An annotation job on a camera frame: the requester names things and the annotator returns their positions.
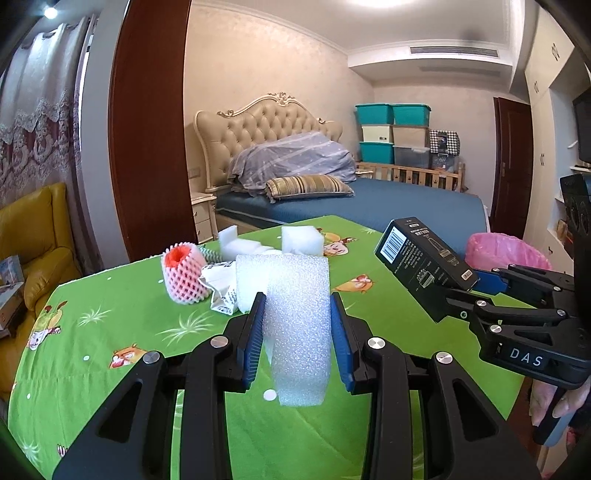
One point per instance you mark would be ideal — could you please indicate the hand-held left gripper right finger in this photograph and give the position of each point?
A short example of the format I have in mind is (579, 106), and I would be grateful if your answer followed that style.
(341, 341)

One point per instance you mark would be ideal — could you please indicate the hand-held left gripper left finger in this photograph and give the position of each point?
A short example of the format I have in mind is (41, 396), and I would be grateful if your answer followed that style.
(251, 341)

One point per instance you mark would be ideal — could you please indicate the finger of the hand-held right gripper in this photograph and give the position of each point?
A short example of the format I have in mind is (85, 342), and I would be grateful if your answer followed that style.
(531, 281)
(508, 314)

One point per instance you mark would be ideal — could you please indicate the waste bin with pink liner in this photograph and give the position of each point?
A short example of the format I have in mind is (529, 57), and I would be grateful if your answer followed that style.
(503, 251)

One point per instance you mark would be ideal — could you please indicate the white foam sheet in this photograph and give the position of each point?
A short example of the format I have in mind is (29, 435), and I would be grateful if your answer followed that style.
(300, 300)

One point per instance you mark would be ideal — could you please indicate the white printed paper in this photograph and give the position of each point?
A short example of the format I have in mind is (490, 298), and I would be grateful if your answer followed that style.
(219, 286)

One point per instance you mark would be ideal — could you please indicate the red foam fruit net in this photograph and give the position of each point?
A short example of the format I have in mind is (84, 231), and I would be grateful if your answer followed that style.
(184, 281)

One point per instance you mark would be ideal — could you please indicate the black product box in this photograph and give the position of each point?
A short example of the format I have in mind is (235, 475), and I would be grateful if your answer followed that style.
(429, 258)

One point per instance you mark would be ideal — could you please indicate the angled white foam piece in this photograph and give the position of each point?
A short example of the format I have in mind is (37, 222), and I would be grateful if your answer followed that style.
(228, 240)

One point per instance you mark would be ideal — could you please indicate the white foam block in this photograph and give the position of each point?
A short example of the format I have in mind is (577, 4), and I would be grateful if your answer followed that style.
(300, 240)

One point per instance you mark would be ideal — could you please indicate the person's right hand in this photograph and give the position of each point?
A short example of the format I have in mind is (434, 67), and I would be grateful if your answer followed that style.
(540, 401)

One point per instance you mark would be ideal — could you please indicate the green cartoon printed tablecloth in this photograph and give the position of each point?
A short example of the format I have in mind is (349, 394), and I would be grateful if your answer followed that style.
(138, 323)

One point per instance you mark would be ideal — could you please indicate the dark wooden door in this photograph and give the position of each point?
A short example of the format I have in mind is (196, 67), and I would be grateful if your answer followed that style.
(510, 166)

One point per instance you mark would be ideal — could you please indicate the white nightstand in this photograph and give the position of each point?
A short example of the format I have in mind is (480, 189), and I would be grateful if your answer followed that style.
(203, 217)

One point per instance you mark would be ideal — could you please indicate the bed with blue sheet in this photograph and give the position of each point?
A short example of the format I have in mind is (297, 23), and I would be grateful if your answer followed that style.
(406, 207)

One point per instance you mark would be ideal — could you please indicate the brown striped pillow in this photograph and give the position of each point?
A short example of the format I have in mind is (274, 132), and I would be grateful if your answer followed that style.
(304, 186)

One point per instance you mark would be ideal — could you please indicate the checkered storage bag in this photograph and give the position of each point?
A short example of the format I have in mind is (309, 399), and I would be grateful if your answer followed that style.
(444, 142)

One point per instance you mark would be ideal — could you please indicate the black television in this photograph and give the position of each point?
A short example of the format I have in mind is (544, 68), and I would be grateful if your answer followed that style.
(582, 124)

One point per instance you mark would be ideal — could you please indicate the clear grey storage box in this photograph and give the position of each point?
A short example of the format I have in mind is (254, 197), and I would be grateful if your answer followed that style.
(411, 157)

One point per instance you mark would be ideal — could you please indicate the beige storage box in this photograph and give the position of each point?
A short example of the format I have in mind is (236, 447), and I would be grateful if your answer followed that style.
(411, 136)

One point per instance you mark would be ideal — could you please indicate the grey-blue striped duvet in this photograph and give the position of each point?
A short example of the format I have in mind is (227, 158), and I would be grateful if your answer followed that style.
(295, 157)

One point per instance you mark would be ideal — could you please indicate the teal storage box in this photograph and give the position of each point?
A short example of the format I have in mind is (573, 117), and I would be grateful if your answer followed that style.
(376, 153)
(374, 114)
(411, 115)

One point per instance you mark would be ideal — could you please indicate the cream storage box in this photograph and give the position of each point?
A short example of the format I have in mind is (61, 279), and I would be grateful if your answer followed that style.
(377, 134)

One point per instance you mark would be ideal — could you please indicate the cream built-in wardrobe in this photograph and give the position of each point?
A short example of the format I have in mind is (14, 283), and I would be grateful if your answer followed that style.
(545, 69)

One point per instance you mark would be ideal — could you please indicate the beige tufted headboard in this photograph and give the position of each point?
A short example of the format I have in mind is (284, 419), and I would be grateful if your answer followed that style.
(258, 124)

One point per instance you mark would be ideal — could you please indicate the yellow leather armchair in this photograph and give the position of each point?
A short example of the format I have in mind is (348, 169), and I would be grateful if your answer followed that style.
(41, 230)

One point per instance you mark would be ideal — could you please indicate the ceiling air vent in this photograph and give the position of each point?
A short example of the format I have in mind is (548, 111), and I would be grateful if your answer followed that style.
(455, 51)

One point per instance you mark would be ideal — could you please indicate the white flat cardboard box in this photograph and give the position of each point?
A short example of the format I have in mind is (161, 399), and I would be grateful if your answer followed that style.
(11, 304)

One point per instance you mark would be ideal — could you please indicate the small blue white box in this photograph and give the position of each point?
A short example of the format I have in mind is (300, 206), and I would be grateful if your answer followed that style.
(10, 271)

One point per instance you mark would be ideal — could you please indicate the patterned lace curtain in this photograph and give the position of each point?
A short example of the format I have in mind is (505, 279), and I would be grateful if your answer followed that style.
(37, 115)

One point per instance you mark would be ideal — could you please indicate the small ceiling downlight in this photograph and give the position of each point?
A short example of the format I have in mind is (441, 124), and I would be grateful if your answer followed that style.
(48, 11)

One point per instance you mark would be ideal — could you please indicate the wooden crib rail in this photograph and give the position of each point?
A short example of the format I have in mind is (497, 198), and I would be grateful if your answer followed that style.
(411, 175)

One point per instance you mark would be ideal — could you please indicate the wall socket panel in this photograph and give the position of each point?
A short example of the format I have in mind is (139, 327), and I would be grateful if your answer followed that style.
(195, 173)

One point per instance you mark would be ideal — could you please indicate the red-brown wooden door frame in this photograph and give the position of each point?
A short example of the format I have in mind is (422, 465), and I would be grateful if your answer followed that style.
(147, 138)

